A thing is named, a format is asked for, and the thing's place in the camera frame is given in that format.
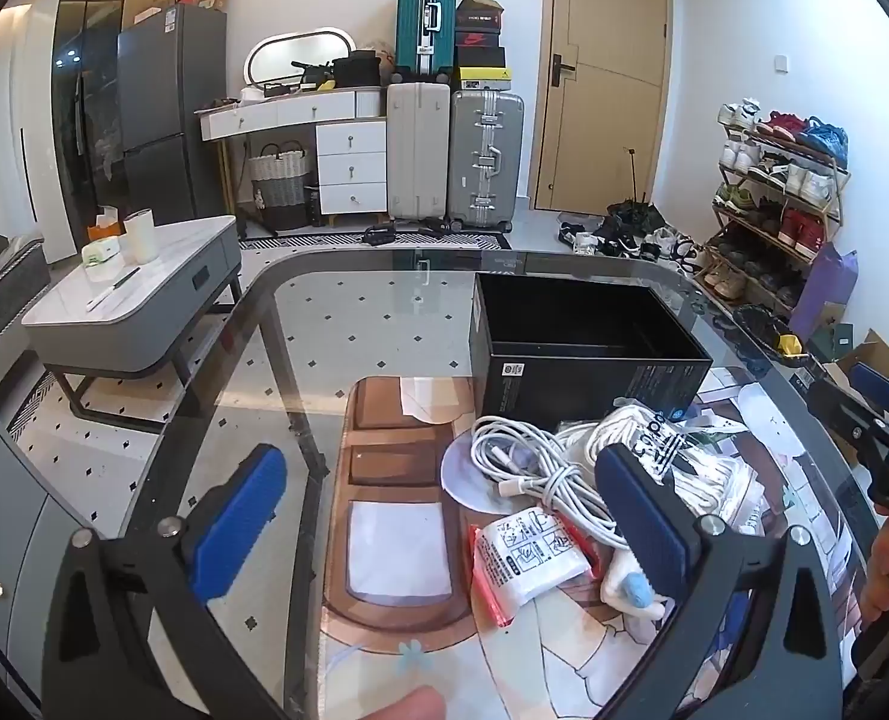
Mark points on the open brown shoe box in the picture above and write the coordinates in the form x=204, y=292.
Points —
x=478, y=6

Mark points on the white suitcase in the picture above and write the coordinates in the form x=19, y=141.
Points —
x=416, y=150

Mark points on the thin black pole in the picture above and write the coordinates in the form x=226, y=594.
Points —
x=632, y=176

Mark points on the white wardrobe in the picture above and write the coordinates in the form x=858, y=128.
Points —
x=31, y=127

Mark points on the yellow white shoe box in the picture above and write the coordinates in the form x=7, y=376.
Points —
x=484, y=77

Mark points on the woven laundry basket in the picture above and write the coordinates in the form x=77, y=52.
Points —
x=275, y=180

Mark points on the white dressing table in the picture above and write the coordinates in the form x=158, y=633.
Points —
x=350, y=165

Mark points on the teal suitcase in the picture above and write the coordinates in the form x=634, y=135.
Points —
x=425, y=22

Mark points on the silver suitcase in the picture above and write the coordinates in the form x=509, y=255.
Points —
x=485, y=157

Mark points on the flat cardboard box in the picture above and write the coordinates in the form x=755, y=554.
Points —
x=148, y=15

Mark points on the black glass cabinet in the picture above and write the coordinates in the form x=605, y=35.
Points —
x=84, y=90

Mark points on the shoe rack with shoes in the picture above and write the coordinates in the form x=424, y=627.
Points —
x=797, y=180

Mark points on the small yellow object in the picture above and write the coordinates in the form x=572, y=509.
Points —
x=789, y=345

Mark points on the grey sofa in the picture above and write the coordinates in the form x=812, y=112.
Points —
x=1, y=292

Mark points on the plain black shoe box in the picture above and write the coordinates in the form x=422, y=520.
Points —
x=479, y=57

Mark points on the zigzag patterned rug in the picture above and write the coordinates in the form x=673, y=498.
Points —
x=35, y=406

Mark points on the grey low cabinet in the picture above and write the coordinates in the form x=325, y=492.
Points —
x=9, y=540

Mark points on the person's left hand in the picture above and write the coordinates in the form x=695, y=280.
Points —
x=414, y=706

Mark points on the purple bag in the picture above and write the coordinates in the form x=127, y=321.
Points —
x=827, y=285

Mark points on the wooden door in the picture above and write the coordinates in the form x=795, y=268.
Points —
x=602, y=75

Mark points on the dark wicker tray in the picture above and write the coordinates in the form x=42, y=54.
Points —
x=759, y=326

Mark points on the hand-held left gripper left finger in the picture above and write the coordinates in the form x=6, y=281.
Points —
x=238, y=517

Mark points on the white blue plush toy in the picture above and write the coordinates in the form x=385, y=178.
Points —
x=628, y=589

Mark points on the oval lit mirror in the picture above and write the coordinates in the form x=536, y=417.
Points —
x=294, y=52

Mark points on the printed cartoon desk mat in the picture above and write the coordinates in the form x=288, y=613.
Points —
x=414, y=540

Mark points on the dark green box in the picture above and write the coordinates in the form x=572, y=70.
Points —
x=834, y=341

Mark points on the grey coffee table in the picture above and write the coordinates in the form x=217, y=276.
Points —
x=136, y=300

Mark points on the black red shoe box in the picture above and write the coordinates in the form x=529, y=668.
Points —
x=478, y=21

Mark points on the small black device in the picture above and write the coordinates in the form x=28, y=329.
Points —
x=379, y=233

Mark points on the person's right hand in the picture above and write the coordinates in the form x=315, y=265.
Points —
x=883, y=577

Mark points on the grey refrigerator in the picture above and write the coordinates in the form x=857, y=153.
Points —
x=163, y=112

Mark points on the white printed packet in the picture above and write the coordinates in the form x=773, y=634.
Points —
x=523, y=551

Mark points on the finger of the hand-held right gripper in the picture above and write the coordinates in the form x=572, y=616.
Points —
x=842, y=412
x=876, y=384

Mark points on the orange box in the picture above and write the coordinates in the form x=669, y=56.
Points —
x=103, y=221

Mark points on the white green box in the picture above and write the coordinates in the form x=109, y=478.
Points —
x=99, y=255

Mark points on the white cup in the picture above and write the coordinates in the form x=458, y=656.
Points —
x=140, y=236

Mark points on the pile of loose shoes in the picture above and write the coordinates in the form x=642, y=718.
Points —
x=624, y=236

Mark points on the white pen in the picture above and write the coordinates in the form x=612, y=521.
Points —
x=114, y=289

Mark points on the open cardboard box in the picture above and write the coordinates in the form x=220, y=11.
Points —
x=876, y=360

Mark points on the white light switch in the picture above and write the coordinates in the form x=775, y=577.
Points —
x=780, y=61

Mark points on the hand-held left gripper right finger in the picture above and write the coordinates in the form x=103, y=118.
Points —
x=639, y=517

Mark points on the black cardboard box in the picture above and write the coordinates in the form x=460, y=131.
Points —
x=587, y=360

